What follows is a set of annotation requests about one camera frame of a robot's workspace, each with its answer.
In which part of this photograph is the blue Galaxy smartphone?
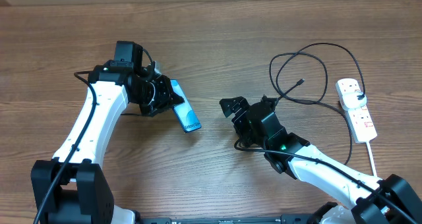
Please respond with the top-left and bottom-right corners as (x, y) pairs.
(170, 79), (201, 132)

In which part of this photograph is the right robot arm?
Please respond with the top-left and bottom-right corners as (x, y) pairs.
(219, 96), (421, 223)

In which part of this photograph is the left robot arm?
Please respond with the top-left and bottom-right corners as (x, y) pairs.
(31, 41), (189, 223)

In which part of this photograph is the white charger plug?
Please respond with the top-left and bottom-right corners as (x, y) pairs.
(340, 91), (367, 111)

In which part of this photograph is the white power strip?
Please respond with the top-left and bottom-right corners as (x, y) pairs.
(336, 78), (377, 143)

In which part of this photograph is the black USB charging cable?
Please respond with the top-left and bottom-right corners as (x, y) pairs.
(268, 42), (367, 165)

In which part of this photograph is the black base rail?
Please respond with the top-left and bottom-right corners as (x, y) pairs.
(139, 213), (311, 224)

